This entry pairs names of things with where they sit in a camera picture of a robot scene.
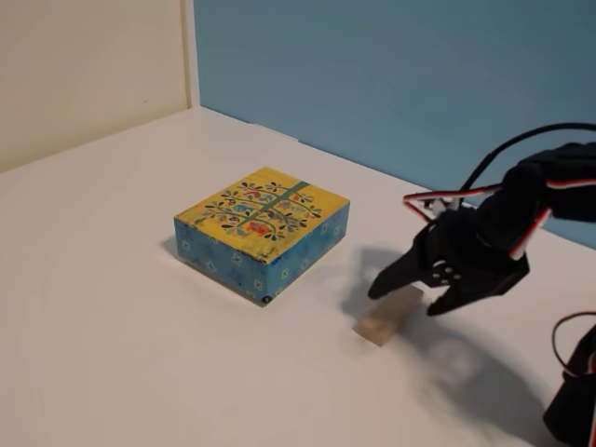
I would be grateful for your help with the wooden Jenga block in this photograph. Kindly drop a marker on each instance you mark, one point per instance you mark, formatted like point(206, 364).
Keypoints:
point(386, 319)

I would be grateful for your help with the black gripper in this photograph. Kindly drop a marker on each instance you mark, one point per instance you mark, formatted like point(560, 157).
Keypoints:
point(453, 249)

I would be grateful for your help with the floral yellow and blue box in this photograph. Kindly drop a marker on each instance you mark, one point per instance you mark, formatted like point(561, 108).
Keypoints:
point(223, 261)

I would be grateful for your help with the blue backdrop panel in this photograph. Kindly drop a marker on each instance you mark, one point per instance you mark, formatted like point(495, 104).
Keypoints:
point(372, 70)

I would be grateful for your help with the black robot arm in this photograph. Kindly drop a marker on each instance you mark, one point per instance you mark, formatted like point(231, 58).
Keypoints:
point(559, 172)

